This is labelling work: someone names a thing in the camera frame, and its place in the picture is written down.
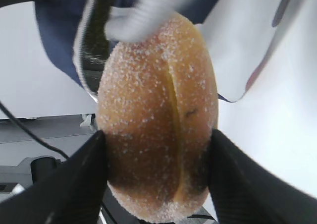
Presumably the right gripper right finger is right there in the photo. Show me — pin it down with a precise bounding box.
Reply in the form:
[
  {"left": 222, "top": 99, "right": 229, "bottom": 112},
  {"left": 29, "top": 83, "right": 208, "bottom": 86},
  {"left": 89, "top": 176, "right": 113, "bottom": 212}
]
[{"left": 208, "top": 129, "right": 317, "bottom": 224}]

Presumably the sugared bread roll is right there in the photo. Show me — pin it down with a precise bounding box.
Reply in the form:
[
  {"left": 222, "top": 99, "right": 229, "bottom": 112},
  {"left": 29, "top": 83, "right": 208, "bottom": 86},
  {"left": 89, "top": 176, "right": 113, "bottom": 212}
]
[{"left": 96, "top": 13, "right": 218, "bottom": 224}]

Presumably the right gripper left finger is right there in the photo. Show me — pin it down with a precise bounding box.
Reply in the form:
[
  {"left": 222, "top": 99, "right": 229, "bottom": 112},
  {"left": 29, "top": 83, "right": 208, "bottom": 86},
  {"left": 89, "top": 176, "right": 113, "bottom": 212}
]
[{"left": 0, "top": 131, "right": 107, "bottom": 224}]

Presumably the navy blue lunch bag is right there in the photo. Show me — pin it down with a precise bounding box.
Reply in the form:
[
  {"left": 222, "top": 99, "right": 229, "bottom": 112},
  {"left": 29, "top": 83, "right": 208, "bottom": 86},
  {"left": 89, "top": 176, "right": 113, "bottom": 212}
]
[{"left": 35, "top": 0, "right": 290, "bottom": 102}]

